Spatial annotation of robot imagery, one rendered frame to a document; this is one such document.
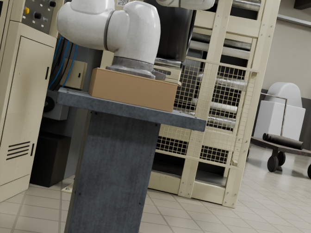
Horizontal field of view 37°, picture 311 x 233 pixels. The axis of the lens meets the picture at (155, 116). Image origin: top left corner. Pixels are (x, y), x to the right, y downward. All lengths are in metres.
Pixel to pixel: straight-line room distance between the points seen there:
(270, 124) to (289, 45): 2.12
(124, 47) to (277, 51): 9.68
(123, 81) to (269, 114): 8.95
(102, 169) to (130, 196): 0.14
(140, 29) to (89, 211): 0.67
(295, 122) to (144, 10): 9.09
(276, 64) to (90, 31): 9.69
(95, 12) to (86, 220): 0.75
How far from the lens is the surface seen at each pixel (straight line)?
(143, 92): 1.63
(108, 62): 2.89
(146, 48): 1.69
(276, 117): 10.40
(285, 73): 11.36
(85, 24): 1.75
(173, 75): 2.73
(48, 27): 2.76
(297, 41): 11.51
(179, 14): 2.68
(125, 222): 1.71
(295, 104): 10.67
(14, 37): 2.27
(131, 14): 1.71
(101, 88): 1.61
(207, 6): 2.29
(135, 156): 1.66
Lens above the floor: 0.71
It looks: 3 degrees down
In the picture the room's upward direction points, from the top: 12 degrees clockwise
